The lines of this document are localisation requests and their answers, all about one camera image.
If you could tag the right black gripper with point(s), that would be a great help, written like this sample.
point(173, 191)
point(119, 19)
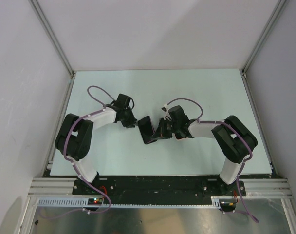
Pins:
point(161, 133)

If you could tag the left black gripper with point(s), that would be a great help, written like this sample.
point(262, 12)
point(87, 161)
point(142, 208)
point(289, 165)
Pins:
point(132, 122)

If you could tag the pink phone case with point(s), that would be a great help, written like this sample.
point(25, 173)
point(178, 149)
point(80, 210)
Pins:
point(179, 137)

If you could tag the small black phone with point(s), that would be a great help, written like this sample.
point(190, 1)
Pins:
point(145, 126)

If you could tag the black phone case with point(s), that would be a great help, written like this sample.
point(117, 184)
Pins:
point(146, 139)

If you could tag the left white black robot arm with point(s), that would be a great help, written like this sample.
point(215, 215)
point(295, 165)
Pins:
point(75, 134)

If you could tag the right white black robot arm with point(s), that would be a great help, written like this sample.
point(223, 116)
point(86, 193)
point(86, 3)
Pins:
point(234, 139)

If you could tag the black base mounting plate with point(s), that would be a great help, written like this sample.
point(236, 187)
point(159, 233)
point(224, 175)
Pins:
point(165, 190)

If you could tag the left controller board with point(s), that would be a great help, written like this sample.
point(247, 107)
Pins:
point(95, 201)

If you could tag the controller board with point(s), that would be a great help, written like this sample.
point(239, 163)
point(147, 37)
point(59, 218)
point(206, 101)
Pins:
point(228, 206)
point(95, 201)

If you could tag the right controller board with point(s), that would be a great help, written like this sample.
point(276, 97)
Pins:
point(228, 206)

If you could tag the aluminium front frame rail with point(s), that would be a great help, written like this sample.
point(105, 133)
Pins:
point(255, 188)

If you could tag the left aluminium corner post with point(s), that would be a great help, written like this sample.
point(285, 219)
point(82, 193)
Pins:
point(51, 35)

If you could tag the aluminium corner post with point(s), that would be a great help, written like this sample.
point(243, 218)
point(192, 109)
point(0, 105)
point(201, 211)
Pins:
point(51, 35)
point(269, 26)

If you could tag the right aluminium corner post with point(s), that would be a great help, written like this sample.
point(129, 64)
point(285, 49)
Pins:
point(269, 26)

